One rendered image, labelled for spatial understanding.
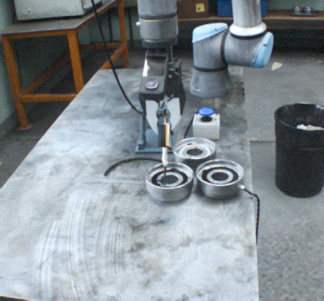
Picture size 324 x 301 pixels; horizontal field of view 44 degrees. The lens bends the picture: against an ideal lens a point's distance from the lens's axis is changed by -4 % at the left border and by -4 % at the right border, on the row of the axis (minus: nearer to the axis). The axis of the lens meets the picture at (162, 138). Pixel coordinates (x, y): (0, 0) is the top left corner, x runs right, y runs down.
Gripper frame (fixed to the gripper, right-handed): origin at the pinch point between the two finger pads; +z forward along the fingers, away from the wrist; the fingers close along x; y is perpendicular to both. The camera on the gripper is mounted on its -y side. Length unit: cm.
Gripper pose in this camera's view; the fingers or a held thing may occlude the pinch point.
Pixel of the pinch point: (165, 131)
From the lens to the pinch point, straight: 89.3
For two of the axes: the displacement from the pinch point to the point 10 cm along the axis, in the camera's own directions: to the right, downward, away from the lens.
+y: 1.2, -4.8, 8.7
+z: 0.7, 8.8, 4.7
